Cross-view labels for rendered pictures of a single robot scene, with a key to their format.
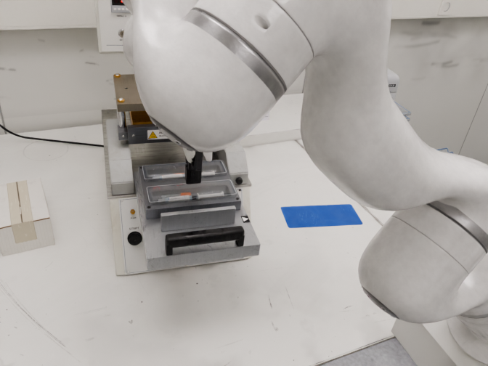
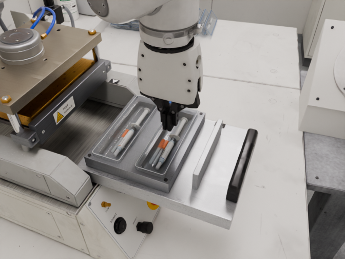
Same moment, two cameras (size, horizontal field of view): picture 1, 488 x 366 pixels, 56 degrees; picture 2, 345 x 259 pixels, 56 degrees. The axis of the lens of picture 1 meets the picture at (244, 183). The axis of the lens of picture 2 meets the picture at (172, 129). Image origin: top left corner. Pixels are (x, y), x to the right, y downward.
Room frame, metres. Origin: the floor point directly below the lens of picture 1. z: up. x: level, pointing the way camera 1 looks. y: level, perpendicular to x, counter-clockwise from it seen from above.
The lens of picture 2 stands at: (0.49, 0.43, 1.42)
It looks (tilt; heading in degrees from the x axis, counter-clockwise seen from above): 43 degrees down; 312
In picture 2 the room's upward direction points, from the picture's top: straight up
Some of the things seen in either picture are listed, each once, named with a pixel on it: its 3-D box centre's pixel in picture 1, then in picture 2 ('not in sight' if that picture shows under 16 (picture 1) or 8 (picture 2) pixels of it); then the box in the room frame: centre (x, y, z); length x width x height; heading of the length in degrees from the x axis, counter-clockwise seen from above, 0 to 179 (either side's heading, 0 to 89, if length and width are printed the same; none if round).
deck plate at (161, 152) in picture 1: (168, 144); (36, 121); (1.10, 0.22, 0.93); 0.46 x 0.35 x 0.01; 20
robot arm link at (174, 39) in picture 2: not in sight; (170, 28); (0.78, 0.11, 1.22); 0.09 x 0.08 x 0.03; 19
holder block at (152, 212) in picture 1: (187, 186); (149, 137); (0.82, 0.12, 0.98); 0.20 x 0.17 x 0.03; 110
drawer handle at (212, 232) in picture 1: (205, 240); (243, 162); (0.65, 0.06, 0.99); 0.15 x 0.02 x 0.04; 110
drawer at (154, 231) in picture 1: (192, 204); (171, 148); (0.78, 0.11, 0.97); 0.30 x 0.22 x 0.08; 20
